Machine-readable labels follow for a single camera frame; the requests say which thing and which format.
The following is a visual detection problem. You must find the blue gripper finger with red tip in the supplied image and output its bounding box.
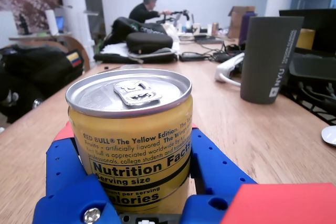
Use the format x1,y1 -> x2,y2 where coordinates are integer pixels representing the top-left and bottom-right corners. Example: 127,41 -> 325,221
33,121 -> 121,224
181,123 -> 258,224

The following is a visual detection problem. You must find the yellow Red Bull can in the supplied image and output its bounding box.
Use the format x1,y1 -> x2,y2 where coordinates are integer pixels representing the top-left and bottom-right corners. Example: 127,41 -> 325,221
65,68 -> 194,214

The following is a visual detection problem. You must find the black power adapter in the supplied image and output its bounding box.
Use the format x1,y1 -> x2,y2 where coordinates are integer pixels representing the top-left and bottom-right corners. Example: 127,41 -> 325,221
179,51 -> 211,62

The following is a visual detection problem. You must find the black backpack with flag patch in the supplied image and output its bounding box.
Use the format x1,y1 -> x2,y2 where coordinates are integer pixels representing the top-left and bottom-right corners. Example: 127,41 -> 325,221
0,45 -> 85,124

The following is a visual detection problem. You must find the grey NYU tumbler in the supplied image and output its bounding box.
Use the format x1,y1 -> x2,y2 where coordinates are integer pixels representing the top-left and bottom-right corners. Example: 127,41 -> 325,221
240,16 -> 305,105

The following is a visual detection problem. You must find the white computer mouse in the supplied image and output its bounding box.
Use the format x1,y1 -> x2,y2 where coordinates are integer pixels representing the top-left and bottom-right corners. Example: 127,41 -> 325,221
321,125 -> 336,146

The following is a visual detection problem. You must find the clear round lid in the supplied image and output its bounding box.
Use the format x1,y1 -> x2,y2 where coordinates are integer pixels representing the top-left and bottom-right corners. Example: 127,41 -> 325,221
121,63 -> 144,70

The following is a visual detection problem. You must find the black desktop box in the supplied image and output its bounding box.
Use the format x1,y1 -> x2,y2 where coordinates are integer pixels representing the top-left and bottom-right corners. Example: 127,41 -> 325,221
285,52 -> 336,93

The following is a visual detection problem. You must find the black zip case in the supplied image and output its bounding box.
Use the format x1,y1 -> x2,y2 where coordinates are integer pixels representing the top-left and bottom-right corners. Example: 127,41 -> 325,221
125,31 -> 174,55

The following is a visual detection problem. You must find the purple bottle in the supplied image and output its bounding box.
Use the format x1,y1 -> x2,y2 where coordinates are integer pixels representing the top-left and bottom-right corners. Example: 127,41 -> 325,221
239,11 -> 257,45

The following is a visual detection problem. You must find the brown cardboard box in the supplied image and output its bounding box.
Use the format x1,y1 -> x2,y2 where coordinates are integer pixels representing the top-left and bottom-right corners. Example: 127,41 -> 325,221
227,5 -> 256,38

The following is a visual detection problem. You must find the black bag with green logo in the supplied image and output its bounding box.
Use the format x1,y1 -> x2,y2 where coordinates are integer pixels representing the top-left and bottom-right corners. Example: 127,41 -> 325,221
104,16 -> 169,49

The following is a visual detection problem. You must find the white paper roll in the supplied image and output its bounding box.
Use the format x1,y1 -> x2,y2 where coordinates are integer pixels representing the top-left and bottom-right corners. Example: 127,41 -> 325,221
44,9 -> 58,36

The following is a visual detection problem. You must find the person in black sweater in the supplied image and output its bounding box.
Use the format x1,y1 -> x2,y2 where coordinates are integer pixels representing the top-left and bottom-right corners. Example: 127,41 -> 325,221
128,0 -> 173,24

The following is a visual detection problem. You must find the black monitor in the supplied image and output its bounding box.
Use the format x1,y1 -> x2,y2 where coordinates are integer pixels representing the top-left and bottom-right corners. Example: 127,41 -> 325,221
278,8 -> 336,57

